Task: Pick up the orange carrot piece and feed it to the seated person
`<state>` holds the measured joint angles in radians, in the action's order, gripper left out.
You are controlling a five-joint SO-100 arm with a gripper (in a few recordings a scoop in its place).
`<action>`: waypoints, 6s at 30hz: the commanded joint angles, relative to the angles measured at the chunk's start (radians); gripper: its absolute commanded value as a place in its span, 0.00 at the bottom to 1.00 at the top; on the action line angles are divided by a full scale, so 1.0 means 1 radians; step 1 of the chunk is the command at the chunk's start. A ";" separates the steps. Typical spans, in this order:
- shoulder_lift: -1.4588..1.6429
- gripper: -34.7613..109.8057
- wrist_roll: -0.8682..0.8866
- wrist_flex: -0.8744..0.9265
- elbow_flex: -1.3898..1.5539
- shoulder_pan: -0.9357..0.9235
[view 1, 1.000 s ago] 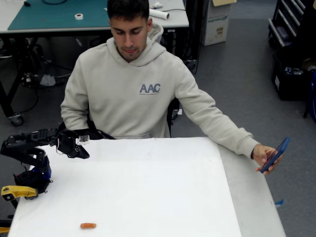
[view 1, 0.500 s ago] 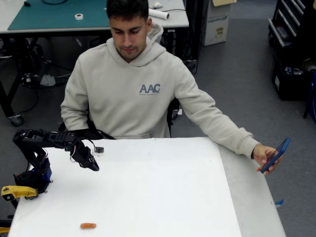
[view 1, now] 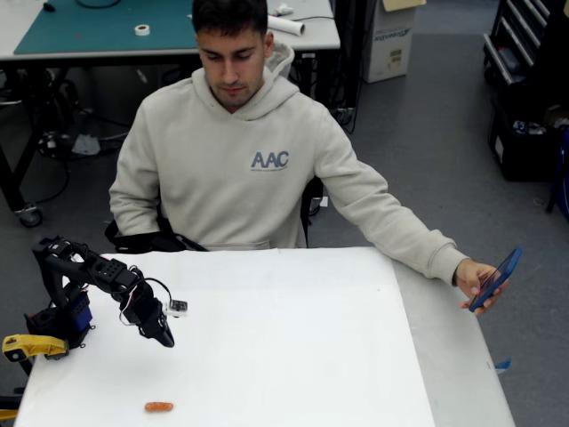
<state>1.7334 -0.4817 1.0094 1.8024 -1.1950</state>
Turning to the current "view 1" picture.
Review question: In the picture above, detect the black camera cable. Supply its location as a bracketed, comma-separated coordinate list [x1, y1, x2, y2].
[144, 277, 174, 304]

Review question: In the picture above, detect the black chair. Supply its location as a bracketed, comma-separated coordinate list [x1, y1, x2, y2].
[104, 175, 325, 254]

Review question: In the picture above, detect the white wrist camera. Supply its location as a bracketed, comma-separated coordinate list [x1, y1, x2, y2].
[161, 299, 189, 318]

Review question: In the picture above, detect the black tool cart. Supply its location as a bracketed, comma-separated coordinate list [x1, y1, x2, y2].
[482, 0, 569, 88]

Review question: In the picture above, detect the white paper roll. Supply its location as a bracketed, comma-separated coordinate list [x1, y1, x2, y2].
[266, 14, 307, 37]

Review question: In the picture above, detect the white cardboard box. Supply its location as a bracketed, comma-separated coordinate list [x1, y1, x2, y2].
[361, 0, 417, 85]

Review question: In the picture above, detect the yellow clamp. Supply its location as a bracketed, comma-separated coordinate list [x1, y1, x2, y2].
[0, 393, 22, 422]
[2, 334, 70, 364]

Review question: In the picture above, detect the blue smartphone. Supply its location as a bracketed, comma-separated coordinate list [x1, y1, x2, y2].
[469, 246, 524, 312]

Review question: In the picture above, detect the black caster wheel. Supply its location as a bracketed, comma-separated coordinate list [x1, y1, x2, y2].
[17, 204, 44, 230]

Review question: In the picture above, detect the man in beige hoodie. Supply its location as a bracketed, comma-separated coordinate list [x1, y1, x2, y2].
[108, 0, 401, 251]

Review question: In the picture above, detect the white paper sheet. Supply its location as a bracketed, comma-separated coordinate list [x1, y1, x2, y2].
[12, 246, 437, 427]

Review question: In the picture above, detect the person's left hand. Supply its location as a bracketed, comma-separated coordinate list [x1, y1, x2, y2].
[453, 258, 512, 316]

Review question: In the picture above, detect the green cutting mat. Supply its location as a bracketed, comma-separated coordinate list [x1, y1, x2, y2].
[12, 0, 200, 56]

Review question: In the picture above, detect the black storage bin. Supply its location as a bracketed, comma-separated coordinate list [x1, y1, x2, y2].
[486, 95, 569, 182]

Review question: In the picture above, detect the grey workbench with black legs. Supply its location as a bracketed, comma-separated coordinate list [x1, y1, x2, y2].
[0, 0, 341, 229]

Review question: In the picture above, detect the left forearm in beige sleeve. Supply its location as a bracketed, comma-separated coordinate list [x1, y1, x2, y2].
[373, 190, 471, 286]

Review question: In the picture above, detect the manila folder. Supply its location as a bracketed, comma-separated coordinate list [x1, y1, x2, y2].
[381, 0, 428, 12]

